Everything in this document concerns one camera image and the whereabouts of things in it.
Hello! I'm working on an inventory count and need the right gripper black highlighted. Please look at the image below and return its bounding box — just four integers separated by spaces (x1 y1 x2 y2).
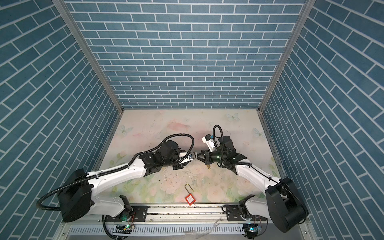
195 149 227 165

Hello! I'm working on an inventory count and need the red padlock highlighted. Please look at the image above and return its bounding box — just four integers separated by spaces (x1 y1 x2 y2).
185 184 196 206

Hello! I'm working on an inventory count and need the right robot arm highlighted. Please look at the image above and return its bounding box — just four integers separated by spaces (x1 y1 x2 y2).
201 135 309 233

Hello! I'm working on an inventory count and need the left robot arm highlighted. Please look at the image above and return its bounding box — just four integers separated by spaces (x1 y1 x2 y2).
58 140 197 223

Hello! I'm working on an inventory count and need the left controller board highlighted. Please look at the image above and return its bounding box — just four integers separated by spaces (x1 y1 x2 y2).
113 225 133 235

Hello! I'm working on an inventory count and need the controller board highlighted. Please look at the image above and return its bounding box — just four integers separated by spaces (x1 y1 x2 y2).
243 224 262 240
113 225 133 235

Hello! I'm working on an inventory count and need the right controller board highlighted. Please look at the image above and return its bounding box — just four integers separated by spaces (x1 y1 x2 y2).
243 224 262 240

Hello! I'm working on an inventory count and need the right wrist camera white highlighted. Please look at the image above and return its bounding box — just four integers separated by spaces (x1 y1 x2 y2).
202 134 217 153

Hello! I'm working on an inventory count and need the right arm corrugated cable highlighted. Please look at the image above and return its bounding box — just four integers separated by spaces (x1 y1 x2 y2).
212 124 307 224

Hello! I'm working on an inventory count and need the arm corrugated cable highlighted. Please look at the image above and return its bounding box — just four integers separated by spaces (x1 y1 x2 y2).
212 124 307 224
35 133 195 211

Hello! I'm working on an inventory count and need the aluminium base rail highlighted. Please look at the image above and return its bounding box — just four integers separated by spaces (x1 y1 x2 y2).
54 204 317 240

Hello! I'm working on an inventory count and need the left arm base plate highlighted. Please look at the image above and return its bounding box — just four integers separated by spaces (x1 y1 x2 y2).
105 206 149 223

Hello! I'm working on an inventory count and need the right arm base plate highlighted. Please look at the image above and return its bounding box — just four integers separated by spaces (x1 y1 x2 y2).
222 205 267 222

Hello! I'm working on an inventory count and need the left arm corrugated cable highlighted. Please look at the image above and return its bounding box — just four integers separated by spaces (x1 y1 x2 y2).
35 133 195 211

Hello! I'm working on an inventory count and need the right corner aluminium post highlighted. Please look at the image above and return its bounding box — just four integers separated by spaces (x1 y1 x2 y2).
259 0 316 114

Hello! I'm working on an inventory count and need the corner aluminium post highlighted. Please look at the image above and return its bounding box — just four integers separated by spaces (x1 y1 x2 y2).
259 0 316 114
52 0 124 114

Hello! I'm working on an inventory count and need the left corner aluminium post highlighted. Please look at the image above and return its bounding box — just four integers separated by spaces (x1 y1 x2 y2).
52 0 124 114

